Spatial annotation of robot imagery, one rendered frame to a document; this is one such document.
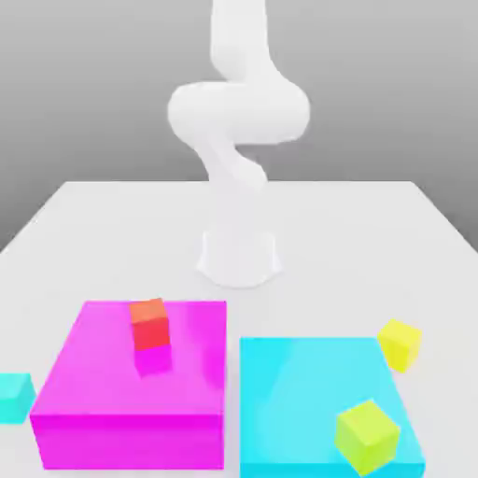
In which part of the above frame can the small red cube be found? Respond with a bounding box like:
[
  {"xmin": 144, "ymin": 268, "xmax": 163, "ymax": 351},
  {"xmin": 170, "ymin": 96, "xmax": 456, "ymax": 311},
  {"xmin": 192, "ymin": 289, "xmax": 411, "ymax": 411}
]
[{"xmin": 128, "ymin": 297, "xmax": 172, "ymax": 353}]

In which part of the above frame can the small magenta cube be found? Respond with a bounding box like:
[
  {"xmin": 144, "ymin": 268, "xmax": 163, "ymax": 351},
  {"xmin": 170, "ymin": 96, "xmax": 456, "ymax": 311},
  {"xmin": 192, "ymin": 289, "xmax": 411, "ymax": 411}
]
[{"xmin": 134, "ymin": 344, "xmax": 174, "ymax": 379}]

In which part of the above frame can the small yellow cube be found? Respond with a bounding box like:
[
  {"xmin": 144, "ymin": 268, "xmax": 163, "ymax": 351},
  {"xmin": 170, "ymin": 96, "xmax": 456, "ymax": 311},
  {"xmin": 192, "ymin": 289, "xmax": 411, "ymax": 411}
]
[{"xmin": 376, "ymin": 317, "xmax": 424, "ymax": 374}]

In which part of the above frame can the small lime green cube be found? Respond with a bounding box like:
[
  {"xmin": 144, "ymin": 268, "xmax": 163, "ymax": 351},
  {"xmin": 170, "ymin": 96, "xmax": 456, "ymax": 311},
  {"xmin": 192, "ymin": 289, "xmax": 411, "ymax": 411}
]
[{"xmin": 333, "ymin": 398, "xmax": 401, "ymax": 477}]

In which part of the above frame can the small cyan cube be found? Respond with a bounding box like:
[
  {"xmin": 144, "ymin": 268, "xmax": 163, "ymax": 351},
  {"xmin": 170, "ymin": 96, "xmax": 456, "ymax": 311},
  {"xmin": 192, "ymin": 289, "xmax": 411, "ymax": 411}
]
[{"xmin": 0, "ymin": 372, "xmax": 37, "ymax": 426}]

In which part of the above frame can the large cyan box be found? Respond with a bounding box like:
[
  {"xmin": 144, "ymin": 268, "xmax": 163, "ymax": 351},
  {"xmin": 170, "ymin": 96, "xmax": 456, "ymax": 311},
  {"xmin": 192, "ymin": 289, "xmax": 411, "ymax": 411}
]
[{"xmin": 238, "ymin": 336, "xmax": 427, "ymax": 478}]

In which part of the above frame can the large magenta box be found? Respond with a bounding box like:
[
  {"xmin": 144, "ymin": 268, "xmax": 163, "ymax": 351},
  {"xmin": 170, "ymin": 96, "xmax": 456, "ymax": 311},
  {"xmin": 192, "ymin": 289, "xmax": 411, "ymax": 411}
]
[{"xmin": 29, "ymin": 300, "xmax": 228, "ymax": 471}]

